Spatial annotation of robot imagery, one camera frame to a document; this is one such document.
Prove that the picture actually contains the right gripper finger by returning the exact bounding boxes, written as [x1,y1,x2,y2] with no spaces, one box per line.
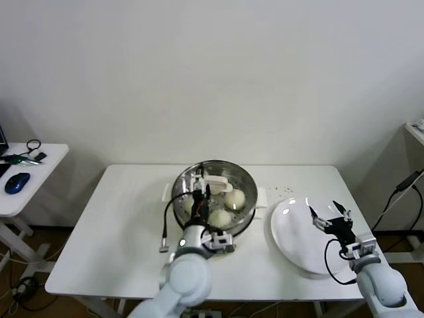
[308,205,331,233]
[332,199,352,226]

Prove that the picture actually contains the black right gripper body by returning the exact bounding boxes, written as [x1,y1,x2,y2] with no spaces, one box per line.
[324,216,358,250]

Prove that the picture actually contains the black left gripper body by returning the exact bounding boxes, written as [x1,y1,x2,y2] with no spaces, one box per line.
[188,190,213,227]

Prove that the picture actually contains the white steamed baozi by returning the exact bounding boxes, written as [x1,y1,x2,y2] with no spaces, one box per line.
[225,189,246,211]
[208,210,232,230]
[180,195,196,213]

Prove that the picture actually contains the glass pot lid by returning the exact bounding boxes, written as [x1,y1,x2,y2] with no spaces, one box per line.
[171,160,258,235]

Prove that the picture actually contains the steel steamer basket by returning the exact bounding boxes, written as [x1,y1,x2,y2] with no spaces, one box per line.
[161,160,268,238]

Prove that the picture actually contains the white round plate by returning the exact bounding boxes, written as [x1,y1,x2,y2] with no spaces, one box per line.
[270,197,357,275]

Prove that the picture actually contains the scattered dark crumbs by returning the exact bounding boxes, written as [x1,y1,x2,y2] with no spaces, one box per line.
[266,185,294,195]

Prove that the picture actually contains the white power strip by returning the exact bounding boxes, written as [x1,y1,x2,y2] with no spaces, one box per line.
[185,309,222,318]

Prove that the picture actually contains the white side table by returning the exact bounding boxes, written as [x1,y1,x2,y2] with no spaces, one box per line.
[0,142,70,262]

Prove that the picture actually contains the blue computer mouse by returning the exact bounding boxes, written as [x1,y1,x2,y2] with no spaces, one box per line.
[4,172,30,195]

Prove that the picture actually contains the laptop screen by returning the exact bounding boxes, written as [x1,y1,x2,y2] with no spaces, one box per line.
[0,124,9,156]

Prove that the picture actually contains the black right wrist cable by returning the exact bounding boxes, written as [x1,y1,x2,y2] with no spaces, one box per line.
[324,238,360,286]

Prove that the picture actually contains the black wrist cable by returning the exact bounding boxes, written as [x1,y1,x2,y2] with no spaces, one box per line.
[324,238,360,286]
[159,191,199,253]

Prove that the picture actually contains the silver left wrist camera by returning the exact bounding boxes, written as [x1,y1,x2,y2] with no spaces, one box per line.
[201,230,237,255]

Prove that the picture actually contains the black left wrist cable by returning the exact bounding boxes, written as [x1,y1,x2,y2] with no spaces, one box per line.
[159,191,199,253]

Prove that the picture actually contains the black power adapter cable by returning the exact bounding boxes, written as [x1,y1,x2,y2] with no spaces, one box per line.
[369,168,424,252]

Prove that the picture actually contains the black coiled floor cable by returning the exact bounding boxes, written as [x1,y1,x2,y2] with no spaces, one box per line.
[11,276,46,305]

